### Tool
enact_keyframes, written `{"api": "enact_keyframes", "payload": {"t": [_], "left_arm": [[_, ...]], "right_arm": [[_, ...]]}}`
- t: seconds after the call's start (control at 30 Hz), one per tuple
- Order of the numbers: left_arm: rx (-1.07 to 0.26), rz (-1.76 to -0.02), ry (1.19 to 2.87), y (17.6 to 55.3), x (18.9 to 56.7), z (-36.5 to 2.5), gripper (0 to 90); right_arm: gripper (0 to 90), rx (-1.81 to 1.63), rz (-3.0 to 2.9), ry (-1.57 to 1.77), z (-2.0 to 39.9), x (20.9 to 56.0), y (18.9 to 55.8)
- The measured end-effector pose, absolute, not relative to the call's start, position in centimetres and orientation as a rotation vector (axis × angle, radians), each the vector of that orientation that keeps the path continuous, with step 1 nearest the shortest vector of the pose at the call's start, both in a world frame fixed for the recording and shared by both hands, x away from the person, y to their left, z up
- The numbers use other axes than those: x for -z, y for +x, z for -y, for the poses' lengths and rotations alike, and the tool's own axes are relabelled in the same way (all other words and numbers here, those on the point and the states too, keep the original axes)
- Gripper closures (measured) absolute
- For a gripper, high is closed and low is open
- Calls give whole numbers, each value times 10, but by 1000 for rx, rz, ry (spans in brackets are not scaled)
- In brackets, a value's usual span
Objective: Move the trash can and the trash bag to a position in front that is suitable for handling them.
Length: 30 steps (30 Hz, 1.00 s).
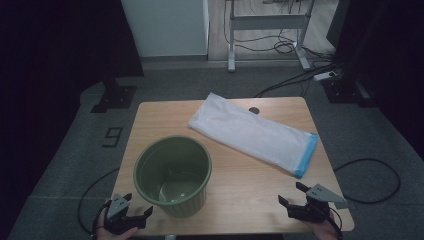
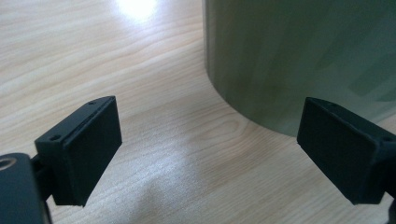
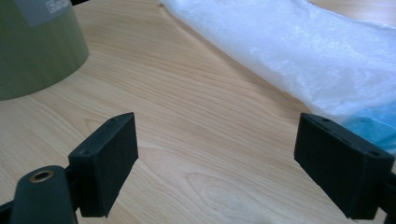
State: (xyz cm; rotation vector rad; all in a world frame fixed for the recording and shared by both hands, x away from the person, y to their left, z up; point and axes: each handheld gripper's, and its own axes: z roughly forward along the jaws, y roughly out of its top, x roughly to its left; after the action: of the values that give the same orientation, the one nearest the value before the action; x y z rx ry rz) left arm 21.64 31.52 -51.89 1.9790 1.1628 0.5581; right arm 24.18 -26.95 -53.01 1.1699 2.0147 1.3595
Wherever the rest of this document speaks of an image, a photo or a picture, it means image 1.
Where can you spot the person's left hand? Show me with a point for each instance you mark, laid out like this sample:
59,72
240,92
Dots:
113,236

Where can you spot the dark curtain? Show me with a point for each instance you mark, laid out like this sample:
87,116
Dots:
50,50
393,50

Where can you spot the white trash bag blue edge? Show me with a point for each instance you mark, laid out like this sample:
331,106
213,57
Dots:
250,133

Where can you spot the white cabinet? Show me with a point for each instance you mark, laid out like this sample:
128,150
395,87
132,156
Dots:
163,26

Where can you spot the dark round table grommet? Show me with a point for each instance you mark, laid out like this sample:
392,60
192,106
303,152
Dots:
254,110

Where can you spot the person's right hand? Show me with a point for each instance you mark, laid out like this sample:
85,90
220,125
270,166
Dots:
325,231

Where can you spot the grey tape piece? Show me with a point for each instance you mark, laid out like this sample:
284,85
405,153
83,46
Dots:
343,206

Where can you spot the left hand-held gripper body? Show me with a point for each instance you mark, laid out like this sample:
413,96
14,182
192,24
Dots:
116,208

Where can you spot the green plastic trash bin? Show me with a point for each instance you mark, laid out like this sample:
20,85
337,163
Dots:
173,166

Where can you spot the black stand base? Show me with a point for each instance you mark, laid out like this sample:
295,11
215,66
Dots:
343,90
115,96

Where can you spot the white metal desk frame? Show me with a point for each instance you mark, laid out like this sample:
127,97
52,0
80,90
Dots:
266,21

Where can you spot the white power strip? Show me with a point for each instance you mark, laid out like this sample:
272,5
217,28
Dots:
323,76

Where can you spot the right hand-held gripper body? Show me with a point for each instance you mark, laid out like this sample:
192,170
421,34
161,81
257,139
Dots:
320,195

